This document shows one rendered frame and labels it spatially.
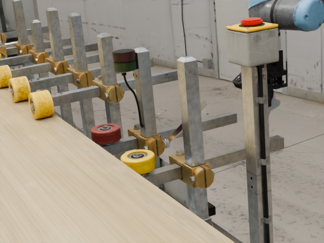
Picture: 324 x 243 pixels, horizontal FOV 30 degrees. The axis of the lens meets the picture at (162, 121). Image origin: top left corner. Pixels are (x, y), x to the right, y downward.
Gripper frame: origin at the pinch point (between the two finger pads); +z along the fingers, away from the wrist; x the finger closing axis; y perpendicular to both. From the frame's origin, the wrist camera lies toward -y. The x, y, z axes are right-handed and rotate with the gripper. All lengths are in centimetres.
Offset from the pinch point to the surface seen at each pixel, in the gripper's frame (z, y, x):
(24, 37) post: -18, -39, 120
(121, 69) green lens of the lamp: -25, -48, -5
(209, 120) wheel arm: -3.5, -20.0, -1.0
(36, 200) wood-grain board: -8, -81, -32
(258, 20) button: -40, -42, -56
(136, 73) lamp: -22.6, -43.1, -3.7
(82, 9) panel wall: 29, 169, 605
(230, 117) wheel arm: -2.7, -12.9, -1.1
